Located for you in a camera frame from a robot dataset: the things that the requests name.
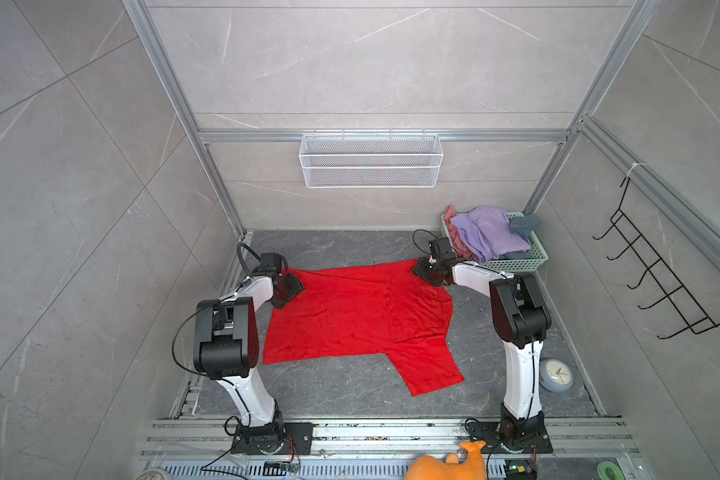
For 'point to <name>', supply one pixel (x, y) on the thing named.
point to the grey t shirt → (524, 225)
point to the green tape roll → (601, 470)
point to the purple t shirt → (488, 233)
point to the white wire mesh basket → (371, 161)
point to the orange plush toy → (431, 468)
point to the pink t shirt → (460, 248)
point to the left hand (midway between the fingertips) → (295, 284)
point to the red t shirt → (368, 311)
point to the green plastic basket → (446, 236)
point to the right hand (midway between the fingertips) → (415, 268)
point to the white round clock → (556, 375)
